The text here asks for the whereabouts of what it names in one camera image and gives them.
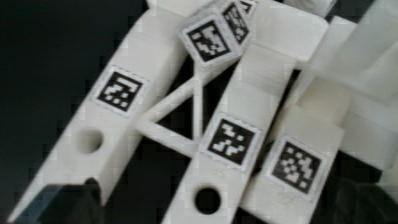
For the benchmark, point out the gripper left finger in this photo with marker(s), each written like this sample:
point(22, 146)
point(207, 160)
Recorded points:
point(67, 204)

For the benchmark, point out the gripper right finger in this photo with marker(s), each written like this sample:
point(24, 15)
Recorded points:
point(365, 205)

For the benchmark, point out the white long back beam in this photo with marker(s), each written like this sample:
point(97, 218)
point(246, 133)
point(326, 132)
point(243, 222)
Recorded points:
point(99, 141)

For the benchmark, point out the white long beam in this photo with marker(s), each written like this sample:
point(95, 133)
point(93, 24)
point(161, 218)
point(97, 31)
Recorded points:
point(99, 141)
point(214, 182)

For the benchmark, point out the white long front beam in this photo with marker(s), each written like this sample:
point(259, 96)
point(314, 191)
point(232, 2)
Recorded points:
point(214, 182)

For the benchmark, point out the white threaded chair leg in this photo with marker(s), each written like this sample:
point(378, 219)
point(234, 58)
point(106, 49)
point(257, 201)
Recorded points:
point(285, 187)

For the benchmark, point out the white chair seat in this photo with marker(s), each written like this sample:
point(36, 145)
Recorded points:
point(356, 62)

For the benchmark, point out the white tagged block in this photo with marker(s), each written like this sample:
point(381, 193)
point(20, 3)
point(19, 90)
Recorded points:
point(216, 31)

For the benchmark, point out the white chair backrest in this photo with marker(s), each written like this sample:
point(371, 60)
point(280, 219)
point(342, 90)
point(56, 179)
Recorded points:
point(289, 32)

